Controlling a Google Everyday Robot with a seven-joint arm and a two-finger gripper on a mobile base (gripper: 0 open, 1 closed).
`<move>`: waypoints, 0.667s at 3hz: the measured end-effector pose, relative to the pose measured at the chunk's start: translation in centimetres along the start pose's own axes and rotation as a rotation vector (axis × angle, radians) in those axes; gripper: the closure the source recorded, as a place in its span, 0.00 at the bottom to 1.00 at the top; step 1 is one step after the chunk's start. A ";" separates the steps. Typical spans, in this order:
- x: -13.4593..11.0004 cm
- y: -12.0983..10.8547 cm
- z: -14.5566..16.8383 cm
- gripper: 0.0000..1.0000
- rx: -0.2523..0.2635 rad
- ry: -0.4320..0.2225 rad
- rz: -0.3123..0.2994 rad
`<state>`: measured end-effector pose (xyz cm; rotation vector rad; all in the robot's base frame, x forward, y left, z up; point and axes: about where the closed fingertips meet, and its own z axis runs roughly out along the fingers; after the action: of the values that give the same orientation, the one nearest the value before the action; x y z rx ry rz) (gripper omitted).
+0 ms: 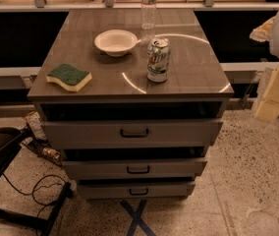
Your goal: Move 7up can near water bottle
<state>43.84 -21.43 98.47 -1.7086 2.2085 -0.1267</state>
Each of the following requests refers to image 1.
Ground blue tape cross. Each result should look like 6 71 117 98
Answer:
120 200 156 236

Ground green yellow sponge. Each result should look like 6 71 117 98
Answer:
46 64 92 92

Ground black chair frame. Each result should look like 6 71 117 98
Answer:
0 113 74 236

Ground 7up soda can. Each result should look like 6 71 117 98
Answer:
146 37 171 83

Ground drawer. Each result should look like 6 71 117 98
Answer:
43 119 222 149
62 158 207 180
77 181 195 200

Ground black cable on floor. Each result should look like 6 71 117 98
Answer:
1 172 69 236

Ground middle drawer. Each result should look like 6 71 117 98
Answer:
62 158 207 180

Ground dark snack packet on floor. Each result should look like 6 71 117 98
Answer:
22 138 62 166

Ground bottom drawer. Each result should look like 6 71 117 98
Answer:
77 181 195 200

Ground top drawer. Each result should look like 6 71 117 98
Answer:
43 119 222 149

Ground snack bag on floor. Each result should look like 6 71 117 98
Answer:
24 111 47 141

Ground clear plastic water bottle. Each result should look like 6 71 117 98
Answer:
140 0 156 30

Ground grey drawer cabinet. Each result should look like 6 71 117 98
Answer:
27 8 235 201

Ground white bowl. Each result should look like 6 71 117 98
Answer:
94 29 138 57

